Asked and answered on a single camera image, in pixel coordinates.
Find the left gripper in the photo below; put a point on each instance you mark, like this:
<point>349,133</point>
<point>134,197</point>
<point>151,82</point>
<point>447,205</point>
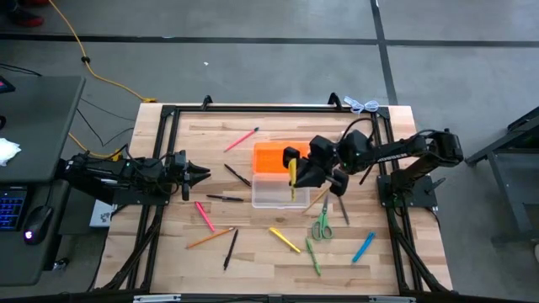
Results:
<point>179,172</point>

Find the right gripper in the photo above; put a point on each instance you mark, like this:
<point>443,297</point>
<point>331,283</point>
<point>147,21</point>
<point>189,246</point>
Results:
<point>324,151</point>

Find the yellow highlighter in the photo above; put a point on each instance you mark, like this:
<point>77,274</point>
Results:
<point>292,191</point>
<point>284,240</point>

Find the wooden pencil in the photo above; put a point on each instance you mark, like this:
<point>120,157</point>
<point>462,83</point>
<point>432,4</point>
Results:
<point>316,201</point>

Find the black pen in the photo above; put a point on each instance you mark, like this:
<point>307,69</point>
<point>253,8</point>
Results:
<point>237,175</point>
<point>230,249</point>
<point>224,198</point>

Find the green scissors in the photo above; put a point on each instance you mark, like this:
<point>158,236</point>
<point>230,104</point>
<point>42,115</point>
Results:
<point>324,210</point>

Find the pink highlighter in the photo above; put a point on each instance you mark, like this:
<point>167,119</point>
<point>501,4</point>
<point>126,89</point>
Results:
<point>205,216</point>

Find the grey pen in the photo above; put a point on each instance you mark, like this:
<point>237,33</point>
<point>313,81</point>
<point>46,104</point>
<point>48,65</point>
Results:
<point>344,212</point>

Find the pink pencil with blue tip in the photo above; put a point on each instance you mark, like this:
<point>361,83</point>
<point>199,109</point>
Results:
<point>241,140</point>

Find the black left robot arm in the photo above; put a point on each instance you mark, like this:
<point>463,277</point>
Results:
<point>105,174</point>

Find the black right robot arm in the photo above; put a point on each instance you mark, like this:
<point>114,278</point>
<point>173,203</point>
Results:
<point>400,153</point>

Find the clear box with orange lid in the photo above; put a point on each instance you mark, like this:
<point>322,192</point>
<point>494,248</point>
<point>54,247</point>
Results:
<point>269,157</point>

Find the white box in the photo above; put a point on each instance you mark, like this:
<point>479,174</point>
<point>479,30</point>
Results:
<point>101,214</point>

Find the orange pencil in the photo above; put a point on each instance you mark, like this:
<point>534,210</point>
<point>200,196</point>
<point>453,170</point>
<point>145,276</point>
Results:
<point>209,238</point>

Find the green pen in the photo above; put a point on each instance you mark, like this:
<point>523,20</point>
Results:
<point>313,256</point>

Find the blue pen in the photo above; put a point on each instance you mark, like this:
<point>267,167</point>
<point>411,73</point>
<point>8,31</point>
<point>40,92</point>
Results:
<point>363,247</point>

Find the desk caster wheel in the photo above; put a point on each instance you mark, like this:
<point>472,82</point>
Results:
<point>61,264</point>

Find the black computer mouse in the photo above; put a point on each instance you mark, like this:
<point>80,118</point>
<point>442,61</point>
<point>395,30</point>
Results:
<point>38,225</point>

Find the grey desk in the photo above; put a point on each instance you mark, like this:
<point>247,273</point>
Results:
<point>38,118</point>

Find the backlit keyboard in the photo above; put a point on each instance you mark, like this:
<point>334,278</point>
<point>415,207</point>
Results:
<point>10,208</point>

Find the white tissue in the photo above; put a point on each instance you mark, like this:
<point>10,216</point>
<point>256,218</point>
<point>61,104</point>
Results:
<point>8,151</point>

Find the dark metal cart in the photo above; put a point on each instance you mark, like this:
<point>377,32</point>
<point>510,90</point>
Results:
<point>510,195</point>

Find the person's red shoe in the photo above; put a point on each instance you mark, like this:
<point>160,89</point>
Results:
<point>29,20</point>

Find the black aluminium rig frame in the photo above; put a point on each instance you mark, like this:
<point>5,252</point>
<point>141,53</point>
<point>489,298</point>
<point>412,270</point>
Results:
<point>273,109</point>

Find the silver bracket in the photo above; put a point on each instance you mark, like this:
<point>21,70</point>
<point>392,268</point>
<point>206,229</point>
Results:
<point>391,299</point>
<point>156,299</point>

